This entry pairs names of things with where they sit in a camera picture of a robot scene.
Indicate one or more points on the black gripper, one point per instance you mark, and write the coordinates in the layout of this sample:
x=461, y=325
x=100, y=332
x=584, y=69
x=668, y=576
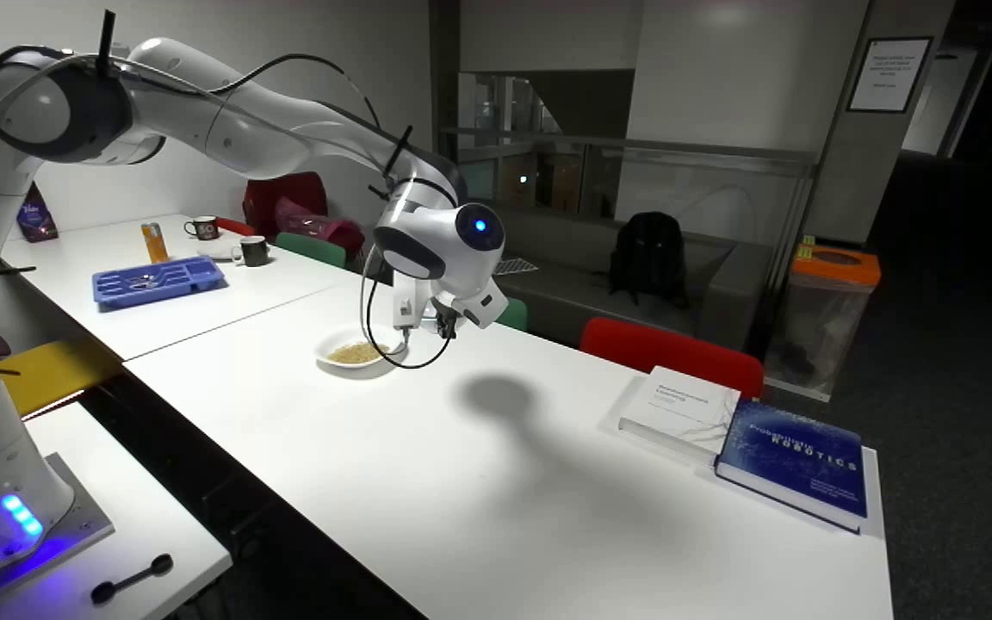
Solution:
x=446, y=312

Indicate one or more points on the white bowl with green rim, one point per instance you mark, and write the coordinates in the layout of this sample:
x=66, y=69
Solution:
x=409, y=306

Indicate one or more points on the brown rice grains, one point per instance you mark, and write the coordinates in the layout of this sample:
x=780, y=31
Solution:
x=354, y=353

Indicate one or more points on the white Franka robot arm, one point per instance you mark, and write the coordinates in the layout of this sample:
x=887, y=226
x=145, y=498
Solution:
x=231, y=116

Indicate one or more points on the small green chair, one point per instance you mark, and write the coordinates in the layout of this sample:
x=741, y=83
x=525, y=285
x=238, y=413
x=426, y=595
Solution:
x=516, y=314

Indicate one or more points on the checked mat on sofa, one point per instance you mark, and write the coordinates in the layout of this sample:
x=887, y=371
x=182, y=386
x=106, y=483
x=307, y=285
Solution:
x=519, y=266

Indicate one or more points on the wide green chair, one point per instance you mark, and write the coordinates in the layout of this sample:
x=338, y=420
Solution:
x=313, y=247

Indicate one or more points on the dark grey sofa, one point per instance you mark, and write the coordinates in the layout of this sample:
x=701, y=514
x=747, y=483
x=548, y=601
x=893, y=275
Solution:
x=587, y=247

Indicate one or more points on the dark red chair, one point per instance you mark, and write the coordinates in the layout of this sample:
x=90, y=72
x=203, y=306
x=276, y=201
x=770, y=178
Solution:
x=291, y=213

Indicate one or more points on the black backpack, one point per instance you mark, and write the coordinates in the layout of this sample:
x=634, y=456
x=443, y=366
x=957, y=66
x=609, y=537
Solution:
x=647, y=261

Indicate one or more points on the white and black mug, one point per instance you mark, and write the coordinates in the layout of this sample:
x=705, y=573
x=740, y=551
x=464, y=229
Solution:
x=253, y=249

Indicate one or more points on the white paper box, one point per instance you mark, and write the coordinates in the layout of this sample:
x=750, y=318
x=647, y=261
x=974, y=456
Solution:
x=673, y=413

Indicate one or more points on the small dark cup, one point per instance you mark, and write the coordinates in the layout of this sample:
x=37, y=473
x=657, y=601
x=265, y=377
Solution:
x=203, y=229

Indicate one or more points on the blue compartment tray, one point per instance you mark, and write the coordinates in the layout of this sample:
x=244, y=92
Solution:
x=158, y=285

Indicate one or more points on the brown wooden block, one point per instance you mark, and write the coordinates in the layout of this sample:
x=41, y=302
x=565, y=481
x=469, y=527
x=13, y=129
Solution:
x=152, y=242

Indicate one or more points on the clear bin with orange lid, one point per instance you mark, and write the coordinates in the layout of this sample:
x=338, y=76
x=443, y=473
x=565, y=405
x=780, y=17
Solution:
x=824, y=314

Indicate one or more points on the blue hardcover book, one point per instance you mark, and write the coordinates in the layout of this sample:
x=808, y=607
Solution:
x=802, y=462

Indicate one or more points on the yellow notepad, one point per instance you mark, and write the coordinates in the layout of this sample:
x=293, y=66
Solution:
x=54, y=372

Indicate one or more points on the black dumbbell-shaped tool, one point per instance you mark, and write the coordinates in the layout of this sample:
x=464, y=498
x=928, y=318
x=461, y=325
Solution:
x=129, y=580

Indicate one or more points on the black smartphone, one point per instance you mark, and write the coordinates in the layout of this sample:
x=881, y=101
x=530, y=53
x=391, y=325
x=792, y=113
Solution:
x=37, y=216

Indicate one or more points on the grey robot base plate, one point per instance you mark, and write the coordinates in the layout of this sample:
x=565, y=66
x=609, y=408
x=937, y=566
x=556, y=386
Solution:
x=76, y=521

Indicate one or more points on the framed wall notice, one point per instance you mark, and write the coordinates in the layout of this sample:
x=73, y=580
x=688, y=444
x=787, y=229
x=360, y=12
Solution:
x=887, y=72

